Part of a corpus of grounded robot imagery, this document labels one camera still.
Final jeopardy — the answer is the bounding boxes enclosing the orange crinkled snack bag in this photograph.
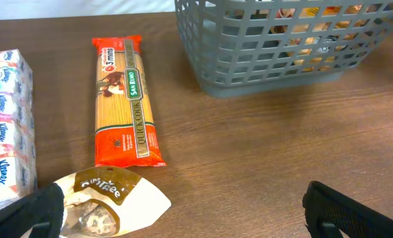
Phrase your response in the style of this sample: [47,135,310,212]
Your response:
[270,5,369,65]

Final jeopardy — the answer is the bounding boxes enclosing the grey plastic basket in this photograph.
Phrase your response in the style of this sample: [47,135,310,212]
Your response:
[175,0,393,97]

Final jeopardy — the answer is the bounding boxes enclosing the Kleenex tissue multipack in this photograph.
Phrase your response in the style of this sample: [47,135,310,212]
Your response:
[0,49,37,210]

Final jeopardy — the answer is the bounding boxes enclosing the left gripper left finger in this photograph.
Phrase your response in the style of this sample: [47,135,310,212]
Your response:
[0,183,64,238]

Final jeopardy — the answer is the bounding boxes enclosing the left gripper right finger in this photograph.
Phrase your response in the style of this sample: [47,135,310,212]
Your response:
[303,180,393,238]

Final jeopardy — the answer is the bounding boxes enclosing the brown white snack pouch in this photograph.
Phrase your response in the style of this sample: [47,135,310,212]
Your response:
[55,166,171,237]

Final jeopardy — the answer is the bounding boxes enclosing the San Remo spaghetti packet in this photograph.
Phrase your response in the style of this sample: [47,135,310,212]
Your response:
[92,35,166,167]

